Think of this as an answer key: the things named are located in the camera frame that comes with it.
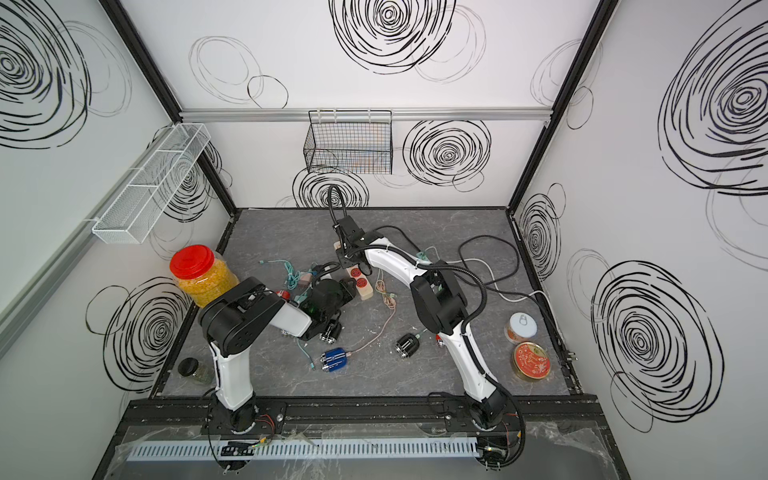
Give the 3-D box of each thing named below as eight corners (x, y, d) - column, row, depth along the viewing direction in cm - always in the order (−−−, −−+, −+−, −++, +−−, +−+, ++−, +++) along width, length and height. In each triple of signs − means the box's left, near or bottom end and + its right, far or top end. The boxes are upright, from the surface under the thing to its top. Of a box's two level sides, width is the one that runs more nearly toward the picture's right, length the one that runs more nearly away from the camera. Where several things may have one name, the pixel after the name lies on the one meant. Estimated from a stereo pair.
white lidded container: (507, 344, 87) (513, 337, 83) (501, 319, 92) (506, 311, 88) (534, 344, 87) (541, 337, 83) (526, 319, 92) (533, 311, 88)
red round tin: (515, 380, 81) (520, 375, 78) (506, 347, 87) (511, 342, 84) (549, 380, 81) (556, 375, 78) (538, 347, 87) (544, 342, 84)
